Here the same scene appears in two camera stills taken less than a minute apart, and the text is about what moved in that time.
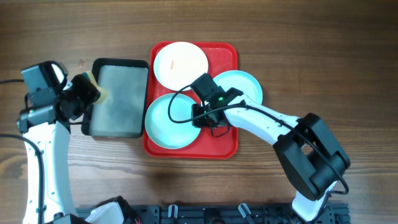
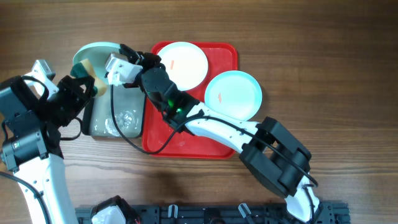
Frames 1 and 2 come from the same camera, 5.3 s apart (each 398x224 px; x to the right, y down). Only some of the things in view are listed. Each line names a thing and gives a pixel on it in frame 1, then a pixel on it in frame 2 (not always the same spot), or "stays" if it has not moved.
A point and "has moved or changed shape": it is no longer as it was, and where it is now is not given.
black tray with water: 124,114 stays
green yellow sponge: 104,94 has moved or changed shape
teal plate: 165,132 -> 97,53
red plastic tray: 221,57 stays
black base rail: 337,213 stays
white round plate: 178,64 stays
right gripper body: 205,121 -> 147,62
